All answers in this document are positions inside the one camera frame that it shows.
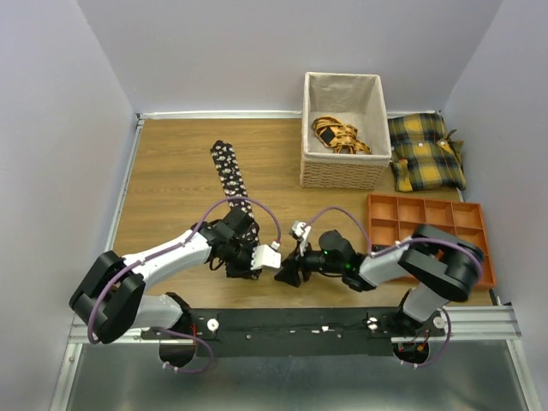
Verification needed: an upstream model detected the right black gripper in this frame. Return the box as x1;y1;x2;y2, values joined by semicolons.
273;238;344;288

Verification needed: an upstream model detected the black floral tie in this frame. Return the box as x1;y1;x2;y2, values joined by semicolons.
210;140;259;244

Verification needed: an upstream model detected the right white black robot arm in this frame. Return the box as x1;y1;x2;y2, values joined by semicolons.
275;221;484;337

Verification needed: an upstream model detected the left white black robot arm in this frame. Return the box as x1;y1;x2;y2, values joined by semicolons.
69;208;259;344

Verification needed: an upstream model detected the orange compartment tray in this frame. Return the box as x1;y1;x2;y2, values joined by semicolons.
366;194;497;290

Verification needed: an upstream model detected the wicker basket with liner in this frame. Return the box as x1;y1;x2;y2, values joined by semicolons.
300;72;391;190

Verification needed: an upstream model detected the orange patterned tie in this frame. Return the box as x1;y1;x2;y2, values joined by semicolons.
312;116;372;155

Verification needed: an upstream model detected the yellow plaid shirt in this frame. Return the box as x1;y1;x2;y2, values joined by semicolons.
388;112;467;193

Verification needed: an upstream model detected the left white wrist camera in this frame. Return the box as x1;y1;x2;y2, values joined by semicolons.
250;241;282;271

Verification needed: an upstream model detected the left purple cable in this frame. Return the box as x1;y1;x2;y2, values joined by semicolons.
87;197;282;373

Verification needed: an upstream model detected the purple cable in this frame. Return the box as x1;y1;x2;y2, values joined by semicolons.
299;206;484;369
87;197;282;373

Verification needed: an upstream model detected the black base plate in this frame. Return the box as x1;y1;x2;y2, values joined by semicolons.
140;307;446;359

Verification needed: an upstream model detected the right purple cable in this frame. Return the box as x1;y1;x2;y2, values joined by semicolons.
299;206;484;369

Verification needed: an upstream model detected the aluminium frame rail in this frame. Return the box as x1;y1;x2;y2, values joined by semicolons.
68;305;522;344

